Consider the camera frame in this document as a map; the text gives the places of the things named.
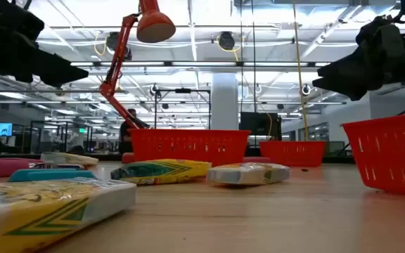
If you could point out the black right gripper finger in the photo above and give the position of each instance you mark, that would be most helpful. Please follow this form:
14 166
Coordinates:
346 66
346 87

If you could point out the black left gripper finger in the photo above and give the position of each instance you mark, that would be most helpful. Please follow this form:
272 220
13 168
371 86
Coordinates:
55 72

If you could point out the cream yellow crayon box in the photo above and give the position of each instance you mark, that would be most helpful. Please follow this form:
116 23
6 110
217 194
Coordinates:
69 158

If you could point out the small white packaged item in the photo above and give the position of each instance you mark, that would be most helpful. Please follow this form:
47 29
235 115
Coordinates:
65 166

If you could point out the teal wedge eraser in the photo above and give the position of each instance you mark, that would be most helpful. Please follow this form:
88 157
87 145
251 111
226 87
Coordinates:
48 174

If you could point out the plastic crayon pack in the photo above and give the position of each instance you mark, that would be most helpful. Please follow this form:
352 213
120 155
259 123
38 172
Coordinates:
248 174

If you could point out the large yellow crayon box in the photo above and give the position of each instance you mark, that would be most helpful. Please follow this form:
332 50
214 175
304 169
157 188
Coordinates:
30 214

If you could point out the yellow green crayon box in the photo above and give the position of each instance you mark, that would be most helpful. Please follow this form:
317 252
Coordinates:
160 172

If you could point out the small black ceiling reel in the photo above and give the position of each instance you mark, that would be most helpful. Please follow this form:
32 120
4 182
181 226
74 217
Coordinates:
306 89
154 89

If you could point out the red plastic basket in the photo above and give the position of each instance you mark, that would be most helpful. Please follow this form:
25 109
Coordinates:
294 154
188 147
392 154

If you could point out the black screen panel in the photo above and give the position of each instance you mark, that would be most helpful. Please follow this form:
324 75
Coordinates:
258 124

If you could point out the person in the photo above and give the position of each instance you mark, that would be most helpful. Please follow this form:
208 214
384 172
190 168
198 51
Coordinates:
125 137

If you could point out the orange desk lamp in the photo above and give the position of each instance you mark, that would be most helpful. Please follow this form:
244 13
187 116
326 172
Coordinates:
153 24

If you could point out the white building column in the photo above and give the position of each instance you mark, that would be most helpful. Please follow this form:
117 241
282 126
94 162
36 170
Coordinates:
225 105

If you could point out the black frame workstation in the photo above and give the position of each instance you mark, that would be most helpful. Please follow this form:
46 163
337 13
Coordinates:
65 123

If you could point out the black metal frame stand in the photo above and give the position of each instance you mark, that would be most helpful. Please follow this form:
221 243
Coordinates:
183 90

